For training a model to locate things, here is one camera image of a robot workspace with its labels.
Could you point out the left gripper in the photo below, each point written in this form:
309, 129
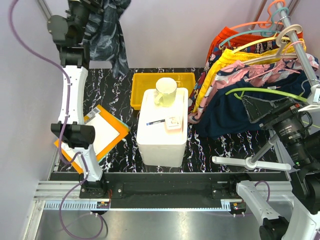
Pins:
93, 5

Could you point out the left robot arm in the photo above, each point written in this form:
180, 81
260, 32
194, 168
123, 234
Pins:
67, 34

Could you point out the yellow green mug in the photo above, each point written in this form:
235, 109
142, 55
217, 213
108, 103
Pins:
166, 89

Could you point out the white foam box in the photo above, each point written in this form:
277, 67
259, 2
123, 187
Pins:
156, 146

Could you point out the green hanger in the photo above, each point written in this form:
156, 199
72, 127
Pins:
239, 93

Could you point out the dark red patterned shorts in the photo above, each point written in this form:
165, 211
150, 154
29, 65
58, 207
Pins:
203, 83

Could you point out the orange hanger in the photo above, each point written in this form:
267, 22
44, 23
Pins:
256, 21

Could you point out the metal clothes rack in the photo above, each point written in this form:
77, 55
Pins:
253, 162

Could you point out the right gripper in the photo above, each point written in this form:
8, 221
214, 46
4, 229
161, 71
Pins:
257, 108

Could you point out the beige hanger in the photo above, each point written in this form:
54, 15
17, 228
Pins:
282, 50

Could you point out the orange red shorts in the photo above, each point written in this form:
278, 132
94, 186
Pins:
225, 37

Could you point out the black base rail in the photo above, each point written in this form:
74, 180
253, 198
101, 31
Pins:
159, 185

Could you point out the dark leaf-pattern shorts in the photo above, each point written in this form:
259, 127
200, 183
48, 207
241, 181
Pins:
105, 38

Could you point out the cream yellow hanger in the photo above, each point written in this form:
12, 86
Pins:
282, 39

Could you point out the teal hanger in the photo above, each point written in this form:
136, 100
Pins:
265, 32

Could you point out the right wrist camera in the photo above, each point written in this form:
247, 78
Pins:
313, 101

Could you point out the pink white patterned shorts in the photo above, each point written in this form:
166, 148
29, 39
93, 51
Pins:
225, 77

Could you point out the pink hanger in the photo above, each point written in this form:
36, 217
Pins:
287, 65

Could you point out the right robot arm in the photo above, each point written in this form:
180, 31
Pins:
305, 219

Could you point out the yellow shorts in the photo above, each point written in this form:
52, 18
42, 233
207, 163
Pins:
226, 67

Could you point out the blue pen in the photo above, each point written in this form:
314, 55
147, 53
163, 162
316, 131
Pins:
155, 122

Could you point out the pink small box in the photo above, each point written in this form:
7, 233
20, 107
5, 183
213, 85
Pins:
173, 124

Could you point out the yellow plastic bin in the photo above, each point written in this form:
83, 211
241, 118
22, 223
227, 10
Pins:
145, 81

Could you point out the navy blue shorts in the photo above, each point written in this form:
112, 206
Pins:
226, 114

